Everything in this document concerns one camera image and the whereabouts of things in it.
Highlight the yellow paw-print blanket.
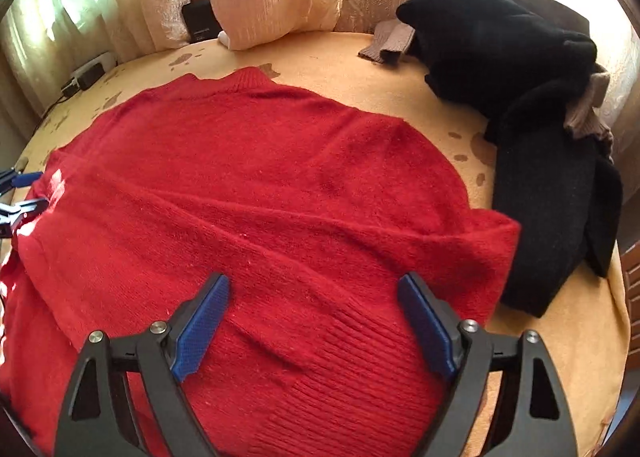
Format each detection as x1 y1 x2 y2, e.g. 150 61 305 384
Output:
0 27 632 457

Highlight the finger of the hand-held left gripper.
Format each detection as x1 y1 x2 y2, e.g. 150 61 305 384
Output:
0 160 45 197
0 196 51 239

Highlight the black power adapter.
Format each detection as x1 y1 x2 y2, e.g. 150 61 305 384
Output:
74 62 107 91

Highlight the white power strip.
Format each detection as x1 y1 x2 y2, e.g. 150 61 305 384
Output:
60 51 119 99

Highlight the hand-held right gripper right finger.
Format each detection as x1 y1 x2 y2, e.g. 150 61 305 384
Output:
397 272 578 457

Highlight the black box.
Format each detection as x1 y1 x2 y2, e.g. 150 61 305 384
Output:
180 0 224 44

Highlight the red knit sweater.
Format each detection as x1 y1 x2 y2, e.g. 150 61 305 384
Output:
0 67 523 457

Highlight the brown knit garment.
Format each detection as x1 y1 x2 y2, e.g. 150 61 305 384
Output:
357 0 617 159

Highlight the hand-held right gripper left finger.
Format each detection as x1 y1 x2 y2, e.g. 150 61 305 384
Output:
52 272 231 457

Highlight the black knit garment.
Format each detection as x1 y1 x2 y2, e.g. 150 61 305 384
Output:
396 0 624 319

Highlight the pale curtain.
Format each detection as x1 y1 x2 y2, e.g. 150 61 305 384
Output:
0 0 147 124

